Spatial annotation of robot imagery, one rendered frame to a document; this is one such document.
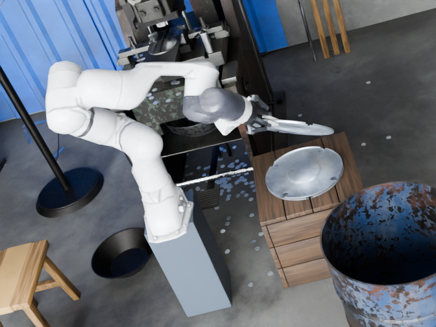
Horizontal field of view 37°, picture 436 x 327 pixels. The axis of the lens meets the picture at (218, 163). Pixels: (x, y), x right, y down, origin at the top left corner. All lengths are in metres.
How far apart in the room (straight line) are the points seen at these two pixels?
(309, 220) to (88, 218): 1.37
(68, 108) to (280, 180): 0.91
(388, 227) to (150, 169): 0.80
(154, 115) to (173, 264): 0.68
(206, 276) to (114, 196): 1.09
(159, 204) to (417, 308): 0.89
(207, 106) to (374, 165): 1.25
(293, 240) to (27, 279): 1.01
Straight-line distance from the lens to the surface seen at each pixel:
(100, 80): 1.83
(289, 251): 2.39
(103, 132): 2.02
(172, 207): 2.21
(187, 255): 2.34
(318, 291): 2.48
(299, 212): 2.27
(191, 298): 2.50
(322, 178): 2.36
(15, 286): 2.61
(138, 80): 1.86
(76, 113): 1.84
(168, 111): 2.71
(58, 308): 2.93
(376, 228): 2.20
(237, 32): 2.99
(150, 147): 2.04
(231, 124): 1.97
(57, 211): 3.44
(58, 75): 1.91
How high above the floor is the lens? 1.82
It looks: 34 degrees down
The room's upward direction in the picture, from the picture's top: 22 degrees counter-clockwise
